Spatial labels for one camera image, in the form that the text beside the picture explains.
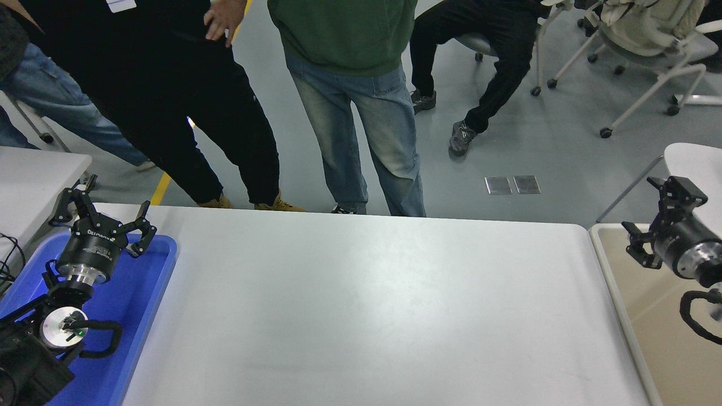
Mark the beige coat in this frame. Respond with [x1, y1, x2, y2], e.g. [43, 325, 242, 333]
[598, 0, 706, 57]

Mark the large pale bin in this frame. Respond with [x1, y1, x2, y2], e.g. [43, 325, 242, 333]
[588, 223, 722, 406]

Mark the thin black cable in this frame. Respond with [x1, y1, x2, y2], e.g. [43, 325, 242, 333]
[0, 232, 26, 297]

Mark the white chair frame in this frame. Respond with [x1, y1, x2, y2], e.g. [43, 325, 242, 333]
[530, 0, 570, 98]

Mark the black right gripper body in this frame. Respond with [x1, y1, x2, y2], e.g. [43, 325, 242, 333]
[653, 219, 720, 271]

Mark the grey stool seat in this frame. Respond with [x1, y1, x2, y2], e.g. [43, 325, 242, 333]
[454, 31, 500, 61]

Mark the white-framed chair on casters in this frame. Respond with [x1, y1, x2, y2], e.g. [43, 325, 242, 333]
[547, 0, 722, 140]

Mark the person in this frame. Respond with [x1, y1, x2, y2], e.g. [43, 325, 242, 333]
[409, 0, 545, 158]
[8, 0, 308, 213]
[0, 6, 157, 171]
[267, 0, 427, 218]

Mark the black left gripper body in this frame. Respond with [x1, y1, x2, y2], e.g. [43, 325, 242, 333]
[56, 221, 130, 277]

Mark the blue plastic tray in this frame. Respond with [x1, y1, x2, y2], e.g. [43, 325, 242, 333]
[0, 230, 178, 406]

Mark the person's left hand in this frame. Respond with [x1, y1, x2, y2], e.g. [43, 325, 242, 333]
[203, 0, 248, 47]

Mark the white round-cornered table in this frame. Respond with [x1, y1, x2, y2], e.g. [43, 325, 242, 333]
[596, 142, 722, 232]

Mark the white side table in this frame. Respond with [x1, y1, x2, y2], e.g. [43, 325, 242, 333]
[0, 145, 94, 266]

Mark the white chair base bar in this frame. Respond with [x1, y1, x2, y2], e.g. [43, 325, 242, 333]
[667, 95, 722, 117]

